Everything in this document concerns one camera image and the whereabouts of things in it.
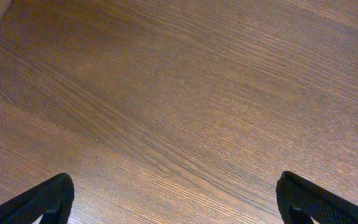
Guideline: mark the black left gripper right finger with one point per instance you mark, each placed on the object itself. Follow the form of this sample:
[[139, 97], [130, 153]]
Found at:
[[301, 201]]

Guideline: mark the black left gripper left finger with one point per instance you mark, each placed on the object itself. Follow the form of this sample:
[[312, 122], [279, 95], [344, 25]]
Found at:
[[50, 201]]

